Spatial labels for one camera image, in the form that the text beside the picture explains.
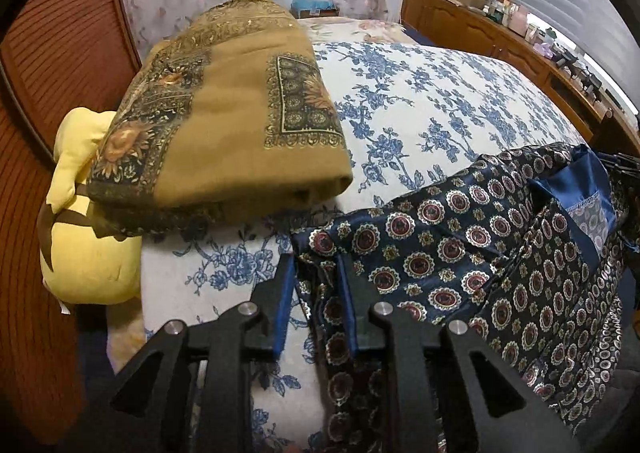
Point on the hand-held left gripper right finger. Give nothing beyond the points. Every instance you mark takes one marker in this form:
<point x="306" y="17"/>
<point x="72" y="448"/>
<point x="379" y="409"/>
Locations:
<point x="348" y="304"/>

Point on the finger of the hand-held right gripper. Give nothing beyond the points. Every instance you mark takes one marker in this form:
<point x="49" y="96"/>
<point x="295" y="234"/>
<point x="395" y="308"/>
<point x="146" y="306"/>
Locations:
<point x="617" y="164"/>

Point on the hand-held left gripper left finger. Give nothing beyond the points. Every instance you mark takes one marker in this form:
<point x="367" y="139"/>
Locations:
<point x="282" y="304"/>

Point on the navy patterned satin garment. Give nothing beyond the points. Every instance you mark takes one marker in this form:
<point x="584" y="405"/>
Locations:
<point x="425" y="243"/>

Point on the pink bottle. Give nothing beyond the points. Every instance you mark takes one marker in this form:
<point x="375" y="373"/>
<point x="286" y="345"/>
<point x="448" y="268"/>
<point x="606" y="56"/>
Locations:
<point x="519" y="17"/>

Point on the wooden sideboard cabinet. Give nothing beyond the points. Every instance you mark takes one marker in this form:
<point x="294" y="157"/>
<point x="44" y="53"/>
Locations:
<point x="475" y="28"/>

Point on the white blue floral sheet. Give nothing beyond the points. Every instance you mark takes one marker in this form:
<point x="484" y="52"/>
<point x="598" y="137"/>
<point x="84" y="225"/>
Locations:
<point x="425" y="98"/>

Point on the yellow plush toy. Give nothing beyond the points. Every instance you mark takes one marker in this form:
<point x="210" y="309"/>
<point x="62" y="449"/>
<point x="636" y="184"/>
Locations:
<point x="85" y="253"/>

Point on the brown patterned folded blanket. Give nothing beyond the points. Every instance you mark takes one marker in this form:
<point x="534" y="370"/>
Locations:
<point x="225" y="108"/>

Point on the cream pink floral bedspread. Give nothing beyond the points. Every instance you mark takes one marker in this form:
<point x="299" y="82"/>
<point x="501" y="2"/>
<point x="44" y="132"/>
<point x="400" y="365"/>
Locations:
<point x="370" y="28"/>

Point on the cardboard box with blue cloth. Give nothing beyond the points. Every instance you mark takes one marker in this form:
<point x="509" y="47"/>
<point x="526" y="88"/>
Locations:
<point x="310" y="4"/>

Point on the wooden louvered wardrobe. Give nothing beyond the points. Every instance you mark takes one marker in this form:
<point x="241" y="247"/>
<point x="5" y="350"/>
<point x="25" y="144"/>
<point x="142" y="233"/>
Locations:
<point x="50" y="58"/>

